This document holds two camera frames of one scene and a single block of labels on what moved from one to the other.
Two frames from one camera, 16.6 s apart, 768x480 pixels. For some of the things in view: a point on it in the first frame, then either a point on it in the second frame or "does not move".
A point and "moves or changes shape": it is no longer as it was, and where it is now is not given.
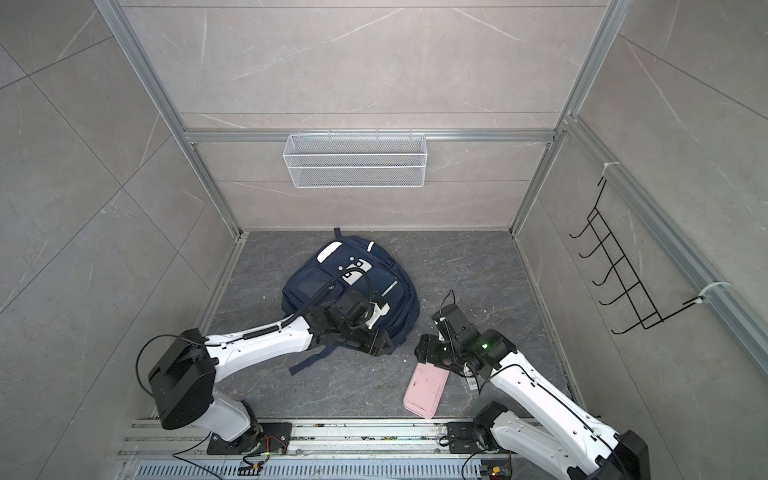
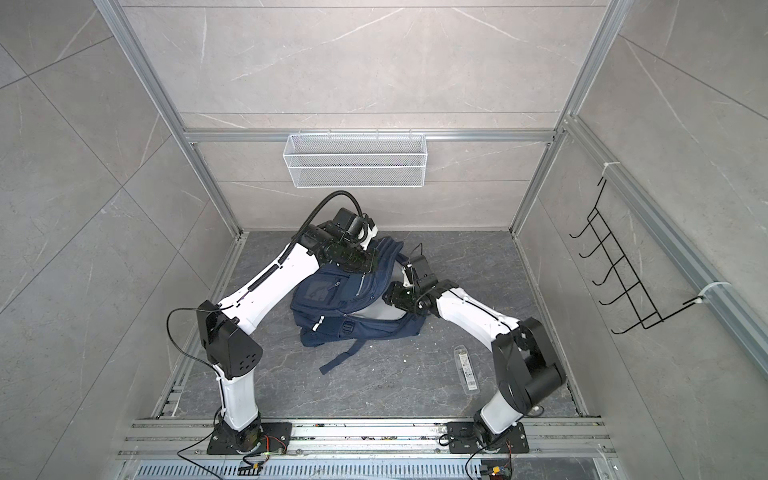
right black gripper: (427, 351) -> (395, 290)
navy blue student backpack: (350, 264) moves or changes shape
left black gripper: (379, 342) -> (371, 262)
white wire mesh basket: (356, 160) does not move
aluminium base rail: (392, 449) does not move
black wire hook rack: (620, 265) does not move
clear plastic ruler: (471, 381) does not move
